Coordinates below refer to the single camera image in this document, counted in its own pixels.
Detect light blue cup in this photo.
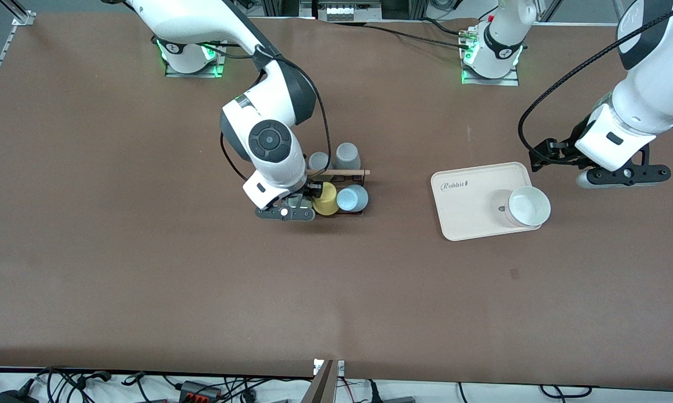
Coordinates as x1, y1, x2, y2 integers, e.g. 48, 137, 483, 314
336, 185, 369, 213

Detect yellow cup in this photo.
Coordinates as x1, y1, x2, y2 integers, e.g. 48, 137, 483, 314
312, 182, 340, 216

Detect white bowl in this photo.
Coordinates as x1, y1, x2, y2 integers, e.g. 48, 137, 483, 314
503, 186, 552, 228

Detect cream plastic tray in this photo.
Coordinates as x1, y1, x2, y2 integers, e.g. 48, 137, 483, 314
431, 162, 544, 242

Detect white small plate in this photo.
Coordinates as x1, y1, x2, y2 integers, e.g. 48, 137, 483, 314
313, 359, 345, 376

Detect white power strip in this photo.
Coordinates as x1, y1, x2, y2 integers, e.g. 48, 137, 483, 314
325, 2, 383, 22

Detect grey angled pole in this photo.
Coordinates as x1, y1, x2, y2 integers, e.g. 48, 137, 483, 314
301, 360, 335, 403

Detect black terminal block red levers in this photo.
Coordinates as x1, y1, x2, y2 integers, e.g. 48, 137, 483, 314
179, 381, 223, 401

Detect black right camera mount bracket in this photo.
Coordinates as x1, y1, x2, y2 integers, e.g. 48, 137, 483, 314
255, 204, 298, 222

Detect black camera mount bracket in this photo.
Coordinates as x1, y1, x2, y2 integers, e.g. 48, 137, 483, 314
588, 147, 672, 186
255, 204, 298, 222

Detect black wire cup rack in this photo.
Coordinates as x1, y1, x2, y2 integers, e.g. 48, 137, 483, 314
306, 168, 371, 217

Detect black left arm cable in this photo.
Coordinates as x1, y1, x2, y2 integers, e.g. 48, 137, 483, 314
518, 0, 673, 163

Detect black left camera mount bracket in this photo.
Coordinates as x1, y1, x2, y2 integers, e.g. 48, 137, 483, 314
588, 147, 672, 186

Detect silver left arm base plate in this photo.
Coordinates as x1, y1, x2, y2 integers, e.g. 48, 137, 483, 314
461, 25, 521, 86

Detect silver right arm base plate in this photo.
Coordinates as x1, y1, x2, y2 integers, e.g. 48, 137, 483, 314
165, 42, 225, 78

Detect black table cable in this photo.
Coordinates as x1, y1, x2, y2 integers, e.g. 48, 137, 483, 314
364, 22, 471, 48

